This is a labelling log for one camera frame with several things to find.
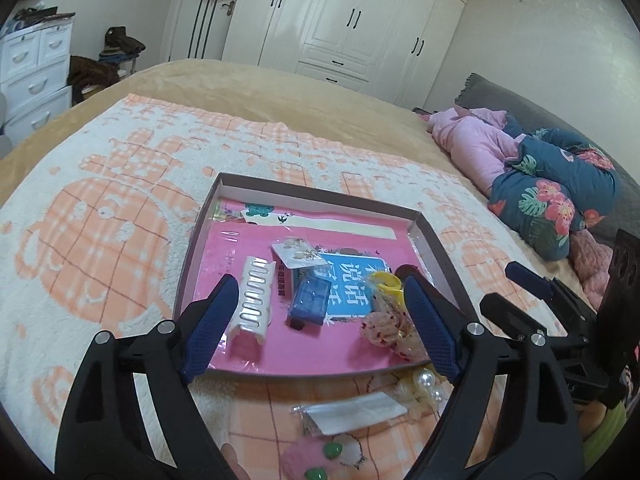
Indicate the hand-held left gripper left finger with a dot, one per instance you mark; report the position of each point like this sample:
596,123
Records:
210,330

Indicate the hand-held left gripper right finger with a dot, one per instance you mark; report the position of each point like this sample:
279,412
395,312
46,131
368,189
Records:
432,330

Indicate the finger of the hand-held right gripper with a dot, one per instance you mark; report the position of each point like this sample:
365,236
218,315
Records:
525,277
510,317

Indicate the clear pearl hair clip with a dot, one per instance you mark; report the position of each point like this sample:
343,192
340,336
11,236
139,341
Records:
425,385

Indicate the yellow hair clip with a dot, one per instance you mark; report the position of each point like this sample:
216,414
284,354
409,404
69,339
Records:
385,287

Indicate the dark red snap hair clip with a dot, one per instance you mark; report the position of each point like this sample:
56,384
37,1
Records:
404,271

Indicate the shallow cardboard box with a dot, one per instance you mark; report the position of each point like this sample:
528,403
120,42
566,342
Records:
200,240

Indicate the person's left hand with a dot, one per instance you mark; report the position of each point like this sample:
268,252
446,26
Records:
235,462

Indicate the white card of hair pins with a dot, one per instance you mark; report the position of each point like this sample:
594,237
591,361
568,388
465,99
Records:
252,305

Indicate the pink knit blanket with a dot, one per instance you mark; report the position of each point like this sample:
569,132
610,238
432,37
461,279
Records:
590,265

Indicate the small blue plastic box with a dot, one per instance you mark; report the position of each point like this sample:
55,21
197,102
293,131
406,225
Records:
310,302

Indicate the teal floral quilt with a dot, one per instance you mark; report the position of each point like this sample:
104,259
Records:
575,180

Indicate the clear earring packet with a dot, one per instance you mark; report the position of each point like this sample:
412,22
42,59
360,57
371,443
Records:
296,252

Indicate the clear packet with white card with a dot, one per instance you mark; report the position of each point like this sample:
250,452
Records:
350,412

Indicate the green clothing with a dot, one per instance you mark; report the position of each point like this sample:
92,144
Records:
607,432

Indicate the pink pajamas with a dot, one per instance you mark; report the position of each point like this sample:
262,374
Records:
470,145

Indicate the long white strip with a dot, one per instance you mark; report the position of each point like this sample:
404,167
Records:
330,227

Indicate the orange and white plush blanket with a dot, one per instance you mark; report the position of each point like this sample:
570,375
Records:
100,220

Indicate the pink accessory with green gems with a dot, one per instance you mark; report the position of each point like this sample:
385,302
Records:
300,460

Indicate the bed with tan bedspread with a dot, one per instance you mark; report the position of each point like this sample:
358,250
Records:
300,95

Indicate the dark clothes pile on stool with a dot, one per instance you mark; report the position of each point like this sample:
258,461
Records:
122,45

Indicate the white plastic drawer unit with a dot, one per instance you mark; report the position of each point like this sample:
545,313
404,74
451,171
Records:
35,75

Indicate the white room door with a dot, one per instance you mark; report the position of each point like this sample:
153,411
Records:
180,20

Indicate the white built-in wardrobe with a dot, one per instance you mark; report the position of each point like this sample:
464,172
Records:
350,15

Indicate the black devices on drawer unit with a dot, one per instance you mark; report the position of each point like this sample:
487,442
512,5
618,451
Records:
35,16

